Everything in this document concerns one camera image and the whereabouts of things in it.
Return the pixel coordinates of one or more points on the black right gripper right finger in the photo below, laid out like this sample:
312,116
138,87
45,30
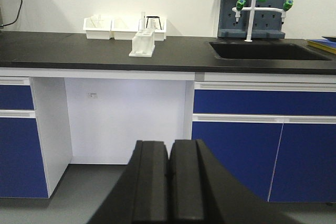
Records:
203,191

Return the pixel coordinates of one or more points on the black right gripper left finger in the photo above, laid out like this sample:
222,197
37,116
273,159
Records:
141,193

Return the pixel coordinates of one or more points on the clear glass test tube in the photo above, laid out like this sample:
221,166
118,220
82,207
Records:
143,26

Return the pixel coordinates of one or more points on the white test tube rack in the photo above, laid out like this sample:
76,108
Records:
143,43

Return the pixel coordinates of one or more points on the grey-blue pegboard drying rack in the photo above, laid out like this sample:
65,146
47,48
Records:
266,24

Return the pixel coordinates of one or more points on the blue white right cabinet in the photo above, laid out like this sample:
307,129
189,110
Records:
275,133

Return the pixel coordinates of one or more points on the blue white cabinet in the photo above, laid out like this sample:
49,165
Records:
275,133
35,134

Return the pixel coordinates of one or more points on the blue white left cabinet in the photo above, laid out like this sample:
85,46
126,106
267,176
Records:
35,134

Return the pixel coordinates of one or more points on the black lab sink basin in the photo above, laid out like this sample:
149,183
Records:
250,51

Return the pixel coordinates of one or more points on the white middle storage bin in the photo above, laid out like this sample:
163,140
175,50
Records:
125,28

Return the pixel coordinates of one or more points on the white storage bin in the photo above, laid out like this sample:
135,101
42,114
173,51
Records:
125,28
98,27
159,35

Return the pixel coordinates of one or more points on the white right storage bin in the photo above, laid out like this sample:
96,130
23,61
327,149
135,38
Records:
159,35

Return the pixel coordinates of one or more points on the white left storage bin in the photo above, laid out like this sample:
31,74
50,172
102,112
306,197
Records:
98,27

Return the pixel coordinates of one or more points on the white lab faucet green valves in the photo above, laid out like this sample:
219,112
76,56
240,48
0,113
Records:
240,7

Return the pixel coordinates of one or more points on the yellow blue tray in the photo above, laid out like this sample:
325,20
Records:
327,43

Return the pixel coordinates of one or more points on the black wire tripod stand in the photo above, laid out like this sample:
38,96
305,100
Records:
153,22

